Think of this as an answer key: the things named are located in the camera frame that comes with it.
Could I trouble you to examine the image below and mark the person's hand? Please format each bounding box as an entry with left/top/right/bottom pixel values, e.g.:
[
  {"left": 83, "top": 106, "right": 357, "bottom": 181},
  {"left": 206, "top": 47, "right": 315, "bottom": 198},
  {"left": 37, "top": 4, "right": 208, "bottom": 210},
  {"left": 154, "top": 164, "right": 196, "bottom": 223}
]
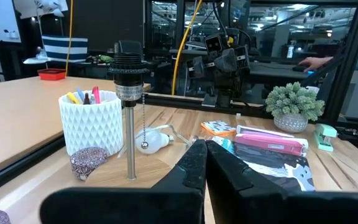
[{"left": 298, "top": 56, "right": 334, "bottom": 73}]

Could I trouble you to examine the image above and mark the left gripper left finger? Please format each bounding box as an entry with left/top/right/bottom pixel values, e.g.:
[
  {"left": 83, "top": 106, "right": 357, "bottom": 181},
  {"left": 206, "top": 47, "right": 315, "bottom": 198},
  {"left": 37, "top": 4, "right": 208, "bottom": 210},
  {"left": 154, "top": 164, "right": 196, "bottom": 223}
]
[{"left": 39, "top": 139, "right": 208, "bottom": 224}]

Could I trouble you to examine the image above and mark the white textured pen cup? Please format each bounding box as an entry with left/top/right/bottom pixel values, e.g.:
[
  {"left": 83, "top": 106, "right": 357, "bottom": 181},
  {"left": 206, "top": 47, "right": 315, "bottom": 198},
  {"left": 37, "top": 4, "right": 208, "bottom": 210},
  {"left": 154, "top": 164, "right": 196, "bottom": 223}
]
[{"left": 58, "top": 89, "right": 124, "bottom": 156}]

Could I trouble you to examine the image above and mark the light wood desk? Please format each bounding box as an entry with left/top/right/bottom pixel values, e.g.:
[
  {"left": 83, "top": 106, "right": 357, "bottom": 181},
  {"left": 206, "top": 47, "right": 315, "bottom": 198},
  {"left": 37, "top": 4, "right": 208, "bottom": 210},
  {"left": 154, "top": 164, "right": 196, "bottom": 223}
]
[{"left": 0, "top": 76, "right": 152, "bottom": 181}]

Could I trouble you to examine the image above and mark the patterned sticky note pad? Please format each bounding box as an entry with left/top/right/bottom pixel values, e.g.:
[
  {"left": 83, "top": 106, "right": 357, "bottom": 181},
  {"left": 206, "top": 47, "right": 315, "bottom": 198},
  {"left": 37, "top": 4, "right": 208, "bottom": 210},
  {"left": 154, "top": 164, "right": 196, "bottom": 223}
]
[{"left": 201, "top": 120, "right": 237, "bottom": 136}]

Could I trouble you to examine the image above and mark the thick yellow cable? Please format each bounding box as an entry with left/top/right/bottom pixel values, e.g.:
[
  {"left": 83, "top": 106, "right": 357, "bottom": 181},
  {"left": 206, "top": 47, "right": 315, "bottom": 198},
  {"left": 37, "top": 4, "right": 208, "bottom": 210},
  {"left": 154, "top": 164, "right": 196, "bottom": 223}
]
[{"left": 172, "top": 0, "right": 204, "bottom": 96}]

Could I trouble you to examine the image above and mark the green succulent in pot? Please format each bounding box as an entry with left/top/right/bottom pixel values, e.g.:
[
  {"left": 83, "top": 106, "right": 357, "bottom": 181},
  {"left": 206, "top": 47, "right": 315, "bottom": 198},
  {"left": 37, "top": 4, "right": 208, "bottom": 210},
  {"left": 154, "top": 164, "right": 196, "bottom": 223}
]
[{"left": 265, "top": 82, "right": 326, "bottom": 134}]

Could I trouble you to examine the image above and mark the wooden base table lamp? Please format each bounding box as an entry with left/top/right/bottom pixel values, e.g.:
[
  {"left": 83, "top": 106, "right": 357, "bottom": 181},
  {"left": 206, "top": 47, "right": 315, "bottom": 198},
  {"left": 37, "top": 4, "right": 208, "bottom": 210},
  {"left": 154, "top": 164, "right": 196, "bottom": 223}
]
[{"left": 84, "top": 39, "right": 198, "bottom": 189}]

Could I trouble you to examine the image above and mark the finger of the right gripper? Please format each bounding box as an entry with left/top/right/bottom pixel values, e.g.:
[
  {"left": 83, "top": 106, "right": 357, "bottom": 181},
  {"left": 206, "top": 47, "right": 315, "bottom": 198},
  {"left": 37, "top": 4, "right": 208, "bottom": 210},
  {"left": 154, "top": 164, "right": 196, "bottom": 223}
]
[
  {"left": 214, "top": 48, "right": 239, "bottom": 73},
  {"left": 186, "top": 55, "right": 205, "bottom": 79}
]

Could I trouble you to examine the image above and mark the thin yellow cable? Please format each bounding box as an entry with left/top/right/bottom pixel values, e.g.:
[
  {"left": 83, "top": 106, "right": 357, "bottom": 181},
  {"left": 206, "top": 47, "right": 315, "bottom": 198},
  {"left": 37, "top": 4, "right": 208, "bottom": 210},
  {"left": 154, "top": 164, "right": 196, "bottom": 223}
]
[{"left": 65, "top": 0, "right": 74, "bottom": 77}]

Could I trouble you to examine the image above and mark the red plastic box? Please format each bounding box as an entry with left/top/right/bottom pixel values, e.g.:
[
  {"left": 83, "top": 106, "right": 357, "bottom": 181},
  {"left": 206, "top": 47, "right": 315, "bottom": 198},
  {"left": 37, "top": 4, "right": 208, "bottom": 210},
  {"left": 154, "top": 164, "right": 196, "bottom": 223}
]
[{"left": 37, "top": 68, "right": 67, "bottom": 81}]

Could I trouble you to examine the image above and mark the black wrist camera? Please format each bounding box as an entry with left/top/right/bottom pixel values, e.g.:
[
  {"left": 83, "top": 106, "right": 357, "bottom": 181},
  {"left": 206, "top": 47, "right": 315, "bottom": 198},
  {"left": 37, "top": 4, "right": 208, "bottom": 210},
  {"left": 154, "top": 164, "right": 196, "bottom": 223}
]
[{"left": 204, "top": 33, "right": 223, "bottom": 54}]

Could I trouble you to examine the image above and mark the pink long stapler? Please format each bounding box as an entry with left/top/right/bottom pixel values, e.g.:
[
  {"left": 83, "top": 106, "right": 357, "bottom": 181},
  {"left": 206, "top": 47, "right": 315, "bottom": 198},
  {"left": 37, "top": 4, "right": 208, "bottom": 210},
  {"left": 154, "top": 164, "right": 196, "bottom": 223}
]
[{"left": 234, "top": 124, "right": 310, "bottom": 157}]

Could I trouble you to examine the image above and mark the blue white striped bag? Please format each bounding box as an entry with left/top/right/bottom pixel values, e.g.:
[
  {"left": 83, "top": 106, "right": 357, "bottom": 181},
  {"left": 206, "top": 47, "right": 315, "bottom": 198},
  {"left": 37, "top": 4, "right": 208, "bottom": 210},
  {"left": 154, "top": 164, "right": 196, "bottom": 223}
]
[{"left": 41, "top": 34, "right": 89, "bottom": 63}]

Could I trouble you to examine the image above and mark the yellow highlighter pen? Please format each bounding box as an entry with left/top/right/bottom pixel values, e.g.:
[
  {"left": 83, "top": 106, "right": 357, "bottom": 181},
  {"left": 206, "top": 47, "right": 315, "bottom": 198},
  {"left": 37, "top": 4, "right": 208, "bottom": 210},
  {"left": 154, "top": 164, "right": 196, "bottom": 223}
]
[{"left": 66, "top": 91, "right": 80, "bottom": 105}]

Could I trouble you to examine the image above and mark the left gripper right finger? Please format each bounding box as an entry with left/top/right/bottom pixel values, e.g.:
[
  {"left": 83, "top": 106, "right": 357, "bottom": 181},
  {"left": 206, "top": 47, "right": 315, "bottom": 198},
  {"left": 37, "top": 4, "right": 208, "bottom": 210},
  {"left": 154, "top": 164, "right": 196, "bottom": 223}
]
[{"left": 205, "top": 139, "right": 358, "bottom": 224}]

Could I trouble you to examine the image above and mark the white desk lamp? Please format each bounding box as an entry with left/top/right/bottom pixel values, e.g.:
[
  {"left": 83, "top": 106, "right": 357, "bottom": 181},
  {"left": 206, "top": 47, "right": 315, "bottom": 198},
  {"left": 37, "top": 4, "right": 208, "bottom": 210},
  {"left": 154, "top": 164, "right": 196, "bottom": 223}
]
[{"left": 22, "top": 0, "right": 65, "bottom": 66}]

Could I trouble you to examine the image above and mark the mint green stapler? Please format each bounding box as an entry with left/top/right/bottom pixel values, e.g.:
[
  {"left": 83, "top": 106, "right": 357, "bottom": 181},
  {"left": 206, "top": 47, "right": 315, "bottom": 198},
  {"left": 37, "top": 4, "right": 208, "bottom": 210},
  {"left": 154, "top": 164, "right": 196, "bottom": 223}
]
[{"left": 313, "top": 123, "right": 338, "bottom": 152}]

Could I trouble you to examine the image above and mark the pink highlighter pen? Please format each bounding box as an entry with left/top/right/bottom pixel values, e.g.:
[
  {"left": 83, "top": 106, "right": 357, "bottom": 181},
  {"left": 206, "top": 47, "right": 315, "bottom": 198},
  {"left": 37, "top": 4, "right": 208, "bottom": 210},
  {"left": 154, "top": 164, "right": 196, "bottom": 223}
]
[{"left": 91, "top": 86, "right": 101, "bottom": 105}]

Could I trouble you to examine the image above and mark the blue highlighter pen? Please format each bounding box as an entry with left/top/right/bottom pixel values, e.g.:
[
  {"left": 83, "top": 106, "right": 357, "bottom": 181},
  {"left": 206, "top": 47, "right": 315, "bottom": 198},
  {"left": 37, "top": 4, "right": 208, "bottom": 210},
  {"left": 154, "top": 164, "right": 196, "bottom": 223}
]
[{"left": 75, "top": 86, "right": 86, "bottom": 102}]

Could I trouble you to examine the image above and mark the white lightbulb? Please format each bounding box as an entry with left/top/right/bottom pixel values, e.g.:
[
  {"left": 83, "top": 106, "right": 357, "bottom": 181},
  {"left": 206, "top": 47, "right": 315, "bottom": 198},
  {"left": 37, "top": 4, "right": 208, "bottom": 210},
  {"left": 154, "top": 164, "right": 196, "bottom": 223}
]
[{"left": 134, "top": 127, "right": 174, "bottom": 155}]

